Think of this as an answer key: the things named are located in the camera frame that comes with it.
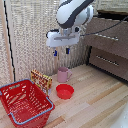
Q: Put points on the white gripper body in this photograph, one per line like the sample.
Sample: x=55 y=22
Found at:
x=62 y=39

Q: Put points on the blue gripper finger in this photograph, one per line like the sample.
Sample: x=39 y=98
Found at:
x=67 y=50
x=55 y=52

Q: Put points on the orange-red bowl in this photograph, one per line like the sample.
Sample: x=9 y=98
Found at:
x=65 y=91

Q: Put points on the brown drawer cabinet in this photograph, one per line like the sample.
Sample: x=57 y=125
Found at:
x=110 y=46

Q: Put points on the pink mug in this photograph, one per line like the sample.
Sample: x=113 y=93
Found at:
x=62 y=75

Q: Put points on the woven folding screen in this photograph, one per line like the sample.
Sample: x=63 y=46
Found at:
x=30 y=36

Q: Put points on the colourful patterned box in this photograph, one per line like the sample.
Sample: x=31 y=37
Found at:
x=41 y=81

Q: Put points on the red shopping basket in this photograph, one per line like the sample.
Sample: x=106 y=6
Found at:
x=25 y=103

